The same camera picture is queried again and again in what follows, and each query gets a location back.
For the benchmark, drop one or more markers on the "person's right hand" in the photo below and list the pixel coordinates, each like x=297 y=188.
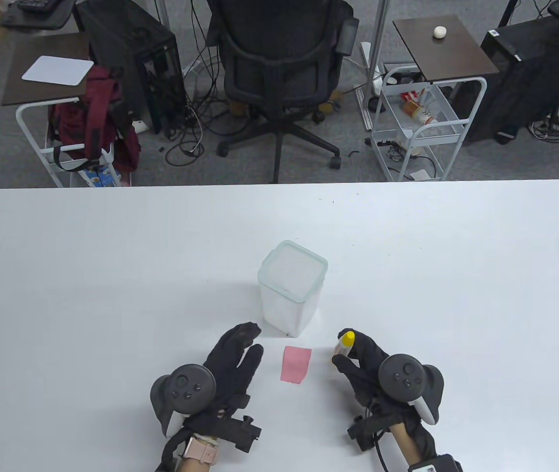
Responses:
x=365 y=364

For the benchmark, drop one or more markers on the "person's left hand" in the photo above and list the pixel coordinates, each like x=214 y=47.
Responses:
x=237 y=354

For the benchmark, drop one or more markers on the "liquid glue bottle yellow base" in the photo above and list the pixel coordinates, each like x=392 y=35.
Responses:
x=344 y=344

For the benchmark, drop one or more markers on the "pink card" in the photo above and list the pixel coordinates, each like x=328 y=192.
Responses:
x=295 y=365

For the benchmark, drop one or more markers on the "clear plastic container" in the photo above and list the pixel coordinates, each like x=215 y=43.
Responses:
x=292 y=275

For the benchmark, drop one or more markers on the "person's left forearm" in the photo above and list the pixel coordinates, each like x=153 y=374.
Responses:
x=193 y=466

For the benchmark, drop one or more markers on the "black box on right forearm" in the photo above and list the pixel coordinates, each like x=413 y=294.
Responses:
x=432 y=466

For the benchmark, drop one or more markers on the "grey right hand controller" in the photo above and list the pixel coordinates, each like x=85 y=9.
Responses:
x=405 y=376

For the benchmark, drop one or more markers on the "grey hand controller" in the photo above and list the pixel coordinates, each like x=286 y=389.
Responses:
x=191 y=383
x=405 y=376

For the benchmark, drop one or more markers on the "grey left hand controller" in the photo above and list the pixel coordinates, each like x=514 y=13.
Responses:
x=191 y=383

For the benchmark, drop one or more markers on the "pink wrist watch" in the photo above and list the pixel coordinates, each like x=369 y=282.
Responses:
x=203 y=450

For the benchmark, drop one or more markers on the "blue box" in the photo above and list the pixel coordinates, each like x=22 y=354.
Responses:
x=100 y=177

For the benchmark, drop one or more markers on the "red white snack packet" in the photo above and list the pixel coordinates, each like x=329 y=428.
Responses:
x=424 y=110

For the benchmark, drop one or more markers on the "red backpack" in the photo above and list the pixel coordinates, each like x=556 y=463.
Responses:
x=97 y=108

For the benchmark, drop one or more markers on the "black office chair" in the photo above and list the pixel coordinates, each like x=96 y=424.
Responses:
x=279 y=59

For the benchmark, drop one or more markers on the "white cart with brown top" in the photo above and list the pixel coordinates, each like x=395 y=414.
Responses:
x=38 y=93
x=447 y=54

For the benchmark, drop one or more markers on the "black computer tower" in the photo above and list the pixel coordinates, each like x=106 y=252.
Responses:
x=530 y=69
x=127 y=39

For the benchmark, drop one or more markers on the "white mouse pad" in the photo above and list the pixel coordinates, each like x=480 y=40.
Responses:
x=58 y=70

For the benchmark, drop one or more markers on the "small white ball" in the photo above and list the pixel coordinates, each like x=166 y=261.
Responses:
x=440 y=32

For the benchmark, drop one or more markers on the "black keyboard tray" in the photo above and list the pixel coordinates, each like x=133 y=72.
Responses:
x=38 y=18

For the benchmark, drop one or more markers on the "black keyboard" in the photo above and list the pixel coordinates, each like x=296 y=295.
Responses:
x=36 y=4

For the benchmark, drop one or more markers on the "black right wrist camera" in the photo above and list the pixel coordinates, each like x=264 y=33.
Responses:
x=365 y=432

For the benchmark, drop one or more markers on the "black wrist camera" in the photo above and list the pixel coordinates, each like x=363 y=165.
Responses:
x=365 y=432
x=230 y=430

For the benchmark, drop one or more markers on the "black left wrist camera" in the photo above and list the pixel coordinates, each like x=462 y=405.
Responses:
x=230 y=430

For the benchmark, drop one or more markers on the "aluminium post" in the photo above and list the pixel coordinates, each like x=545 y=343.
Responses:
x=383 y=14

